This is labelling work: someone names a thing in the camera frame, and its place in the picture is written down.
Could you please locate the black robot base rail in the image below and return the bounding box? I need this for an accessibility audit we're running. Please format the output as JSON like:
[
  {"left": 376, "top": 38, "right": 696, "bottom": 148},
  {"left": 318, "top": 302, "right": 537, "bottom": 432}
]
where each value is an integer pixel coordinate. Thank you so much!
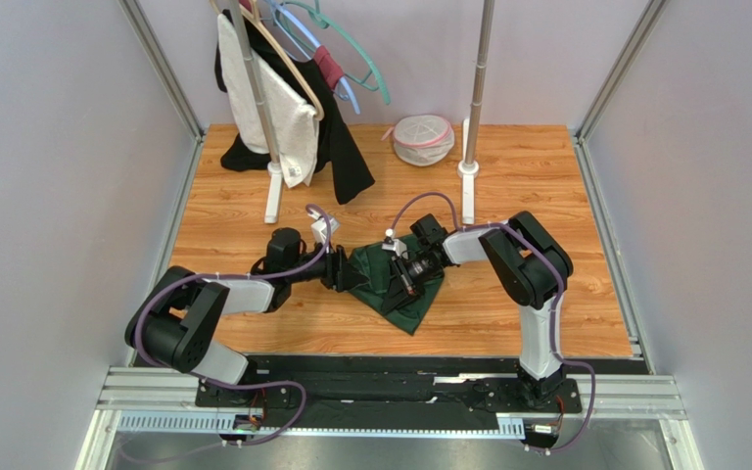
[{"left": 134, "top": 352, "right": 651, "bottom": 432}]

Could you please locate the white hanging towel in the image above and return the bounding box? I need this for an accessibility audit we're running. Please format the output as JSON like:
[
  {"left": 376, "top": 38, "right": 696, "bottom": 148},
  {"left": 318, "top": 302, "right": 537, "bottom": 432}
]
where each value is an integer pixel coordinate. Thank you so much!
[{"left": 214, "top": 10, "right": 319, "bottom": 188}]

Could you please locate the right white rack foot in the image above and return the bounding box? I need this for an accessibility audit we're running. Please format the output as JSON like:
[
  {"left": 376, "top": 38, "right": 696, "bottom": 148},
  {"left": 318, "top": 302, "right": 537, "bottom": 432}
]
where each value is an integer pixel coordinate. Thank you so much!
[{"left": 457, "top": 117, "right": 480, "bottom": 225}]

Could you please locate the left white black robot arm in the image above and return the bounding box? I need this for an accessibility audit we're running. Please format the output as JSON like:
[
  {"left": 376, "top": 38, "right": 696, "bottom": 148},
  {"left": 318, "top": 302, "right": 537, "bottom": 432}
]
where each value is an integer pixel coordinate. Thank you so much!
[{"left": 124, "top": 227, "right": 368, "bottom": 386}]

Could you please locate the white mesh laundry bag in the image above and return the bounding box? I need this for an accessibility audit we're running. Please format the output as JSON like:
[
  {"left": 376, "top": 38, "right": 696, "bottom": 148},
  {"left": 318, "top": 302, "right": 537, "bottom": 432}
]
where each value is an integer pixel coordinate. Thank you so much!
[{"left": 381, "top": 115, "right": 455, "bottom": 167}]

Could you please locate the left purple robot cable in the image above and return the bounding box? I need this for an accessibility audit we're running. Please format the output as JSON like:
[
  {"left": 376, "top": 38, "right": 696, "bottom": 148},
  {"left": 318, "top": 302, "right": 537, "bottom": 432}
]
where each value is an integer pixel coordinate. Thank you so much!
[{"left": 133, "top": 203, "right": 334, "bottom": 451}]

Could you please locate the aluminium frame rail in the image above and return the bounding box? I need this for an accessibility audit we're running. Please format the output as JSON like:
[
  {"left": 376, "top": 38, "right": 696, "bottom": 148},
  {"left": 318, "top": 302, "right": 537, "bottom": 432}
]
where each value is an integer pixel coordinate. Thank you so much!
[{"left": 75, "top": 367, "right": 704, "bottom": 469}]

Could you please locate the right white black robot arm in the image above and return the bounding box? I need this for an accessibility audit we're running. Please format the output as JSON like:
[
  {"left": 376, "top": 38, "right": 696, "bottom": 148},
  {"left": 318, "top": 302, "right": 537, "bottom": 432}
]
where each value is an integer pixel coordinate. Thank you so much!
[{"left": 379, "top": 211, "right": 573, "bottom": 400}]

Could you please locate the left white rack foot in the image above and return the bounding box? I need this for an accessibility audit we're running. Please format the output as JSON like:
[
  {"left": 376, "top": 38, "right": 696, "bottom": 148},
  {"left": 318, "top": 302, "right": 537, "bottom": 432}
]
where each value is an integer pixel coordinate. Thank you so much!
[{"left": 263, "top": 162, "right": 284, "bottom": 224}]

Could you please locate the dark green cloth napkin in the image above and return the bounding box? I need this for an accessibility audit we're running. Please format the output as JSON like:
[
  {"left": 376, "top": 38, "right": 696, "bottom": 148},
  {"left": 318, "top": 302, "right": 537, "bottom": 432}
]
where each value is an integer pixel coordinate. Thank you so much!
[{"left": 350, "top": 243, "right": 445, "bottom": 335}]

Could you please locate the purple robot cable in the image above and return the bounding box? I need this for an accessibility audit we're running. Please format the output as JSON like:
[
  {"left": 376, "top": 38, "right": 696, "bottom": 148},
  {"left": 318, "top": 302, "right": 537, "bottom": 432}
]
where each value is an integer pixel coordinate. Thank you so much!
[
  {"left": 133, "top": 203, "right": 334, "bottom": 451},
  {"left": 385, "top": 190, "right": 597, "bottom": 455}
]

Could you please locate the black hanging garment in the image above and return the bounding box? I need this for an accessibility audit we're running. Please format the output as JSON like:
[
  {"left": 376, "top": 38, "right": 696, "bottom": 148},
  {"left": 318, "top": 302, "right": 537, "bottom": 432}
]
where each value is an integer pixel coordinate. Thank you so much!
[{"left": 245, "top": 22, "right": 374, "bottom": 205}]

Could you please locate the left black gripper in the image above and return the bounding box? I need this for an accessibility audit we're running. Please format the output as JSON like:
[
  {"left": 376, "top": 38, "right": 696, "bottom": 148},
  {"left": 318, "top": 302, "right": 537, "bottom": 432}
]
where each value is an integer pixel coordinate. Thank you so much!
[{"left": 286, "top": 235, "right": 369, "bottom": 292}]

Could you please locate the blue plastic hanger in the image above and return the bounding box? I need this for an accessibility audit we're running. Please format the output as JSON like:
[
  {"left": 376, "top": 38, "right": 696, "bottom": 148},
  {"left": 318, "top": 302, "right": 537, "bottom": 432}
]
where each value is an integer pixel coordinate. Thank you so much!
[{"left": 267, "top": 1, "right": 361, "bottom": 115}]

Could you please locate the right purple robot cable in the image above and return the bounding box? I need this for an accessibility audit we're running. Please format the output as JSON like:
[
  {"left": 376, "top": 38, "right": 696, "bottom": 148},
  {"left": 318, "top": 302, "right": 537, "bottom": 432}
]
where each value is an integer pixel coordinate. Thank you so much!
[{"left": 385, "top": 190, "right": 597, "bottom": 455}]

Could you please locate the teal plastic hanger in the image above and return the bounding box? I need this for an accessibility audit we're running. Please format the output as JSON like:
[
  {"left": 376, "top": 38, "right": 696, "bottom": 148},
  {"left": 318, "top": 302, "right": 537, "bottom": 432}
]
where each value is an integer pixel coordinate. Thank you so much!
[{"left": 282, "top": 1, "right": 393, "bottom": 106}]

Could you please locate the dark red hanging cloth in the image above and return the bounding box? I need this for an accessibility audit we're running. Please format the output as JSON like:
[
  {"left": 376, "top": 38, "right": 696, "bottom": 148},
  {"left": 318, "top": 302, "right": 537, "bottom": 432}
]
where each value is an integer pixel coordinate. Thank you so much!
[{"left": 312, "top": 45, "right": 345, "bottom": 90}]

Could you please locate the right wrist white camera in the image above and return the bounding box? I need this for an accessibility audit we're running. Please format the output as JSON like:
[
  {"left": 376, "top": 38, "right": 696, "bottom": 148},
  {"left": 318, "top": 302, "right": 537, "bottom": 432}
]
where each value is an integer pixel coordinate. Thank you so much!
[{"left": 381, "top": 228, "right": 407, "bottom": 259}]

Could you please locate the left metal rack pole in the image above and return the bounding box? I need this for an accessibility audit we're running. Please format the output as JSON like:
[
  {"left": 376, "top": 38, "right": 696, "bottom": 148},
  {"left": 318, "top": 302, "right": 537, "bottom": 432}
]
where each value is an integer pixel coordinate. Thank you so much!
[{"left": 229, "top": 0, "right": 281, "bottom": 173}]

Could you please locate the wrist white camera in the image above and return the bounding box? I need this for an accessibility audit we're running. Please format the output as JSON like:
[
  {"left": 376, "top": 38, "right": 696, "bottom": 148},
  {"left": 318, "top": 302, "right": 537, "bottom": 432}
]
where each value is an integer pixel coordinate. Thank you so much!
[
  {"left": 381, "top": 228, "right": 407, "bottom": 259},
  {"left": 308, "top": 211, "right": 340, "bottom": 253}
]

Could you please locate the white rack foot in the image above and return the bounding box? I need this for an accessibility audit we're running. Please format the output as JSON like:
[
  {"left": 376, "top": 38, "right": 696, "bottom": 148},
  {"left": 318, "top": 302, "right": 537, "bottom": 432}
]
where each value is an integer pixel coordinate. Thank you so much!
[
  {"left": 263, "top": 162, "right": 284, "bottom": 224},
  {"left": 457, "top": 117, "right": 480, "bottom": 225}
]

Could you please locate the metal rack pole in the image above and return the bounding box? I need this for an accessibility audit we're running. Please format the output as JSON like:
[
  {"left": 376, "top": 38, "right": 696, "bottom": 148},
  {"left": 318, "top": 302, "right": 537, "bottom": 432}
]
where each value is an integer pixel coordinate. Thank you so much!
[
  {"left": 463, "top": 0, "right": 495, "bottom": 166},
  {"left": 229, "top": 0, "right": 281, "bottom": 173}
]

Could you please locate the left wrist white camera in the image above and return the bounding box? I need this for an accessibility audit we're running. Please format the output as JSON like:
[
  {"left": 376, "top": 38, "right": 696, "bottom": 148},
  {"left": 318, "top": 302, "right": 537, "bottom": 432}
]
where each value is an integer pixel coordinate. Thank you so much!
[{"left": 308, "top": 211, "right": 340, "bottom": 253}]

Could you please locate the wooden clothes hanger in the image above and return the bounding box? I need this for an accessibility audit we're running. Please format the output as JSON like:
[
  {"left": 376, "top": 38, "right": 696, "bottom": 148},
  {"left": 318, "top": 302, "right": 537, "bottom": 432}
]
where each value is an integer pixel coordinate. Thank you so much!
[{"left": 229, "top": 0, "right": 325, "bottom": 120}]

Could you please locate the right metal rack pole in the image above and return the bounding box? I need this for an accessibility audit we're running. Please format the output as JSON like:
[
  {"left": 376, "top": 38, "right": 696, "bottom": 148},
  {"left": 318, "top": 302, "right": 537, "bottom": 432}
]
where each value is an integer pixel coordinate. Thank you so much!
[{"left": 463, "top": 0, "right": 495, "bottom": 166}]

